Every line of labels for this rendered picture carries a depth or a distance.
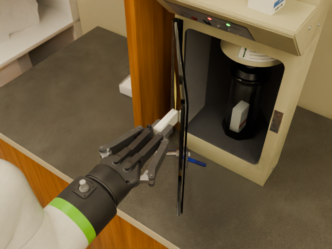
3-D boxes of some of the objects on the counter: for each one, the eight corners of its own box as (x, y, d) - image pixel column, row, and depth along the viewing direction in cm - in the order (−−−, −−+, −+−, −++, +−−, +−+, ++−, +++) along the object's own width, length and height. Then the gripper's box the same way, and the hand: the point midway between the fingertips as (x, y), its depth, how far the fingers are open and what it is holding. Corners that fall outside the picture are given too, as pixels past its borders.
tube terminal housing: (210, 99, 137) (239, -164, 83) (295, 136, 124) (395, -147, 70) (171, 140, 123) (176, -146, 68) (263, 186, 110) (359, -120, 55)
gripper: (126, 199, 59) (203, 113, 72) (66, 163, 64) (149, 89, 78) (129, 224, 64) (201, 140, 78) (74, 188, 69) (150, 115, 83)
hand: (166, 124), depth 76 cm, fingers closed
